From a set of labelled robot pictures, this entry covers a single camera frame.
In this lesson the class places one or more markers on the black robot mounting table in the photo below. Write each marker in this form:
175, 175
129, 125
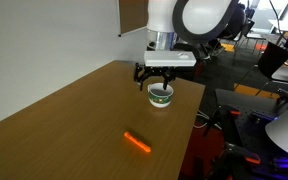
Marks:
247, 123

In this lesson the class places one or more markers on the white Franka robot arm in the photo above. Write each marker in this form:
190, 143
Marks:
197, 16

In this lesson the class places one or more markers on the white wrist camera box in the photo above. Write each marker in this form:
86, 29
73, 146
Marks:
169, 58

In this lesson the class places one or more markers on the seated person in dark clothes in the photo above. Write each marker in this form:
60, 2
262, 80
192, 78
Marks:
239, 20

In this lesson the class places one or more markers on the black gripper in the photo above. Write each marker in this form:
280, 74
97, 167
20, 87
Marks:
155, 70

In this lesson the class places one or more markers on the black office chair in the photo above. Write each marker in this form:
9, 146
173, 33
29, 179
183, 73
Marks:
189, 71
273, 60

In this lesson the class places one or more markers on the white cup with green band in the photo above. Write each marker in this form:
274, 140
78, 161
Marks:
160, 100

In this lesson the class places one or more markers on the grey office table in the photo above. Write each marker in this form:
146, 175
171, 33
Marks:
287, 75

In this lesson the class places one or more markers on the grey-legged office chair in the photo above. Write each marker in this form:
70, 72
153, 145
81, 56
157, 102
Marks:
250, 33

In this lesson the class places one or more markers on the brown cork notice board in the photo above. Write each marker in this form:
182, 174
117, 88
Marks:
132, 13

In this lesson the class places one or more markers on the orange highlighter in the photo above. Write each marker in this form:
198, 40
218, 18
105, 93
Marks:
137, 142

